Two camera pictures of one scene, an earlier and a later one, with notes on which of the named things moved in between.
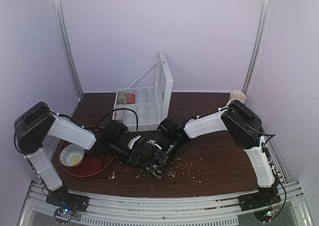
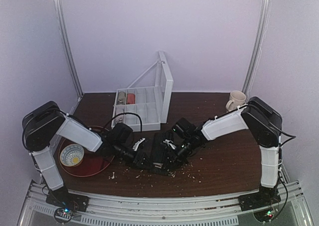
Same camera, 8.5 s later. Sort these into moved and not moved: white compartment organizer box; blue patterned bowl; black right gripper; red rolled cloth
Moved: black right gripper
Not moved: white compartment organizer box; blue patterned bowl; red rolled cloth
